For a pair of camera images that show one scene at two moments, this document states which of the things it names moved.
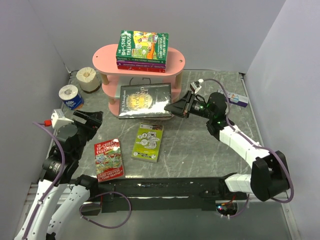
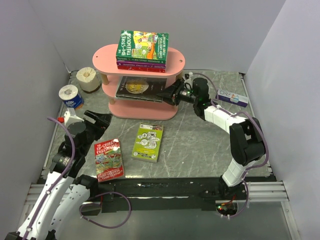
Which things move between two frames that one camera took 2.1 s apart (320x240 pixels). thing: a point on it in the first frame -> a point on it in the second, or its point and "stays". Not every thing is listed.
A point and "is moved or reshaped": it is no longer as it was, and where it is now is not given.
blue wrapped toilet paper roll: (69, 94) stays
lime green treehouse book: (147, 142) stays
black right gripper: (179, 108) -> (167, 94)
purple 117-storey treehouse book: (140, 64) stays
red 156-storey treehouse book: (142, 69) stays
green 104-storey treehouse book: (143, 46) stays
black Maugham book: (144, 101) is moved or reshaped
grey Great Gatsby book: (131, 80) -> (124, 98)
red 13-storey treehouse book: (109, 160) stays
